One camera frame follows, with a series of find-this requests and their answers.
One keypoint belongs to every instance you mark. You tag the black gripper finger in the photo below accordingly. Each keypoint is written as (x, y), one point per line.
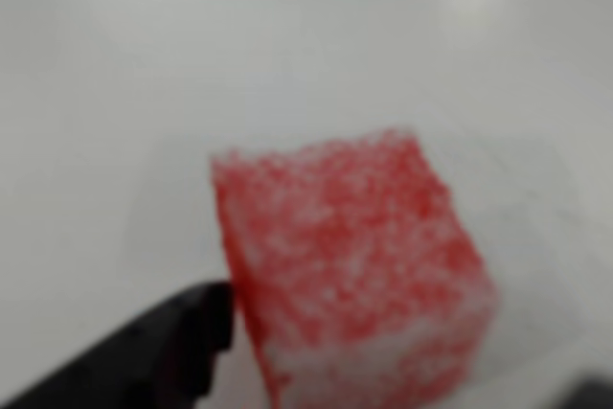
(594, 394)
(143, 347)

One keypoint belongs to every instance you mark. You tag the red white foam cube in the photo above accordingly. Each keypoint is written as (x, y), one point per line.
(354, 260)

